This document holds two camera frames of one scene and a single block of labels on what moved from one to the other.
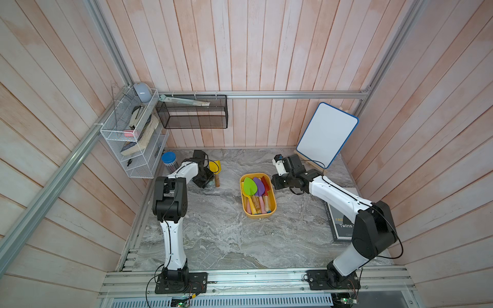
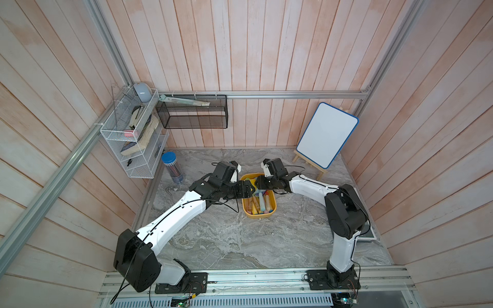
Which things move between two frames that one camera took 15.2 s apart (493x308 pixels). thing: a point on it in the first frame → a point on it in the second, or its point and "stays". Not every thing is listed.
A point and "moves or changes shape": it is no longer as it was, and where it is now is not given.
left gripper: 203,184 → 241,193
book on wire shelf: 146,133 stays
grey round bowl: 144,91 stays
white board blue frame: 326,134 stays
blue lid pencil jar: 169,158 stays
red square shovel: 267,188 stays
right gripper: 276,185 → 260,185
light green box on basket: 164,98 stays
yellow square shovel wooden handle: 216,167 moves or changes shape
